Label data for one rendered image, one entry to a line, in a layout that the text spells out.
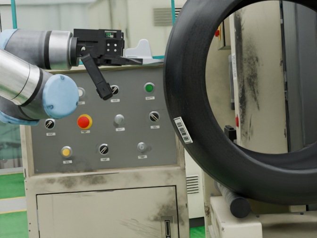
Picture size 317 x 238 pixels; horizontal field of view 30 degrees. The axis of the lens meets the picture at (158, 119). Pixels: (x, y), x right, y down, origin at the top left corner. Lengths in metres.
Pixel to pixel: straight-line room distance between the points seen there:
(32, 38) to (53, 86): 0.19
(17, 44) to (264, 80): 0.69
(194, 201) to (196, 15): 3.76
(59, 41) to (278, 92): 0.65
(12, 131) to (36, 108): 9.05
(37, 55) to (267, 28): 0.66
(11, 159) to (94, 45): 8.96
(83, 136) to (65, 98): 0.83
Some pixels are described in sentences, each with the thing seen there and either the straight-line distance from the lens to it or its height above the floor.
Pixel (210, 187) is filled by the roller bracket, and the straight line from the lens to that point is 1.65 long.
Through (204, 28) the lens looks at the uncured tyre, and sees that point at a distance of 1.26.
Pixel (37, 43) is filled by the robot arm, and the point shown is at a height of 1.29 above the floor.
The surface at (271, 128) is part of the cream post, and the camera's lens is 1.68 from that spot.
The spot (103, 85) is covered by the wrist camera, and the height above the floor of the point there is 1.19.
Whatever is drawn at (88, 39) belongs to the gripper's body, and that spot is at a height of 1.29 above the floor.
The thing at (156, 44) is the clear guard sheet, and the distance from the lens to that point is 2.01.
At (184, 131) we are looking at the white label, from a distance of 1.26.
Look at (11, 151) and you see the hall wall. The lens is 10.30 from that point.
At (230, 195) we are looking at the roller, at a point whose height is 0.92.
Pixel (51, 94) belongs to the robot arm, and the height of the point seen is 1.17.
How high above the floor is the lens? 1.17
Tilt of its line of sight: 3 degrees down
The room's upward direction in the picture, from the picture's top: 4 degrees counter-clockwise
